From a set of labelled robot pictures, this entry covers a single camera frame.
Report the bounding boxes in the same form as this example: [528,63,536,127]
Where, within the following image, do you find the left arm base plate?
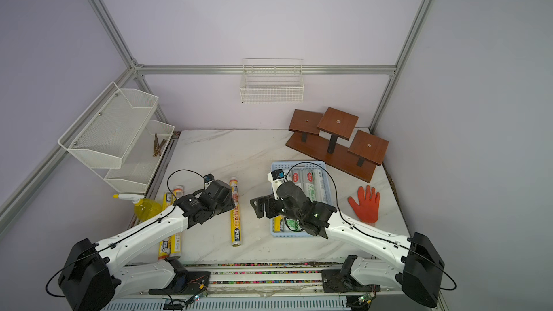
[148,257,211,296]

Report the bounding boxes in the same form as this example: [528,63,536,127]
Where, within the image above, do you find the long yellow wrap box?
[158,192,174,260]

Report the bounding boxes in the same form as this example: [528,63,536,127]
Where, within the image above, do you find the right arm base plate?
[321,255,381,293]

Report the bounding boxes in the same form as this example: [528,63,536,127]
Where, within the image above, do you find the white roll red oval label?
[292,169,305,194]

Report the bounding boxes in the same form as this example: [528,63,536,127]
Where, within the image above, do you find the red rubber glove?
[348,184,380,225]

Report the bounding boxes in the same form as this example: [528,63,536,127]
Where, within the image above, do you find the white wire wall basket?
[239,58,305,105]

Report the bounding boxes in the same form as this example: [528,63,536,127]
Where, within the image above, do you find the white roll grape picture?
[284,217,303,233]

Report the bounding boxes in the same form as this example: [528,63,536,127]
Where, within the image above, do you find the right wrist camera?
[267,169,286,200]

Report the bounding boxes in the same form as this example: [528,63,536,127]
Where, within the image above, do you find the brown wooden display stand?
[286,107,389,183]

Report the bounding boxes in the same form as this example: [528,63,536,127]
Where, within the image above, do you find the yellow spray bottle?
[113,193,163,222]

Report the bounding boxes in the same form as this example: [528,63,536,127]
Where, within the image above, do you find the yellow wrap roll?
[171,185,184,259]
[230,177,242,247]
[272,215,286,233]

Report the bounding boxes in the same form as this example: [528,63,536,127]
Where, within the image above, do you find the white mesh two-tier shelf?
[58,82,174,195]

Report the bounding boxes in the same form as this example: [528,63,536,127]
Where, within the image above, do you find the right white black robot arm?
[250,180,446,308]

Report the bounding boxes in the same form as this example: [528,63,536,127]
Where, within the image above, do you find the aluminium rail bench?
[101,259,425,310]

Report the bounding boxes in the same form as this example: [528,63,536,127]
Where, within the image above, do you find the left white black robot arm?
[58,180,235,310]

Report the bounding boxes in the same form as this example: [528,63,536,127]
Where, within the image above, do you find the white green text roll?
[313,168,332,204]

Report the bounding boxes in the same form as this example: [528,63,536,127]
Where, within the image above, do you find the light blue plastic basket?
[266,161,337,238]

